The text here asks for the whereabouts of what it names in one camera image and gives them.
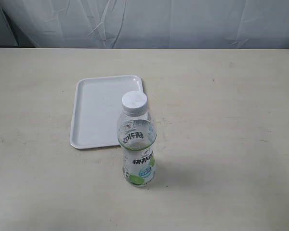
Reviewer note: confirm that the white backdrop cloth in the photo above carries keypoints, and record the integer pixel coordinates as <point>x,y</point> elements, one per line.
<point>145,24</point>

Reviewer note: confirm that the white rectangular plastic tray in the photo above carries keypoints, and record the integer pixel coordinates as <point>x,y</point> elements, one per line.
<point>97,106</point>

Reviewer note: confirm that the clear bottle white cap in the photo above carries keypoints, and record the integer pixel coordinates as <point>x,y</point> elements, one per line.
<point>136,135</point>

